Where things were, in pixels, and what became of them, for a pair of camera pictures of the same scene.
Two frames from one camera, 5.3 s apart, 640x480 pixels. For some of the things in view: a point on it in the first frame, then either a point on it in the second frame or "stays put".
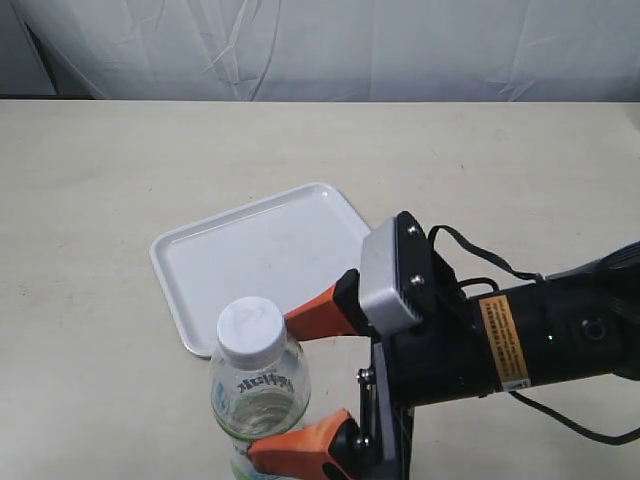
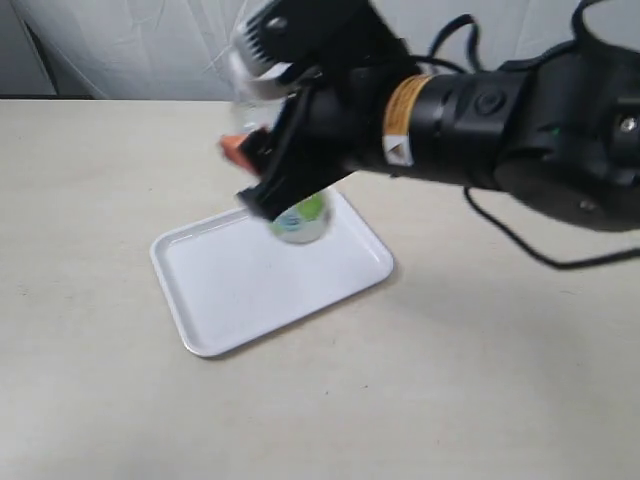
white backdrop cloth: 321,50 stays put
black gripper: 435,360 → 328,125
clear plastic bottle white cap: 261,385 → 257,106
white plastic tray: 288,249 stays put
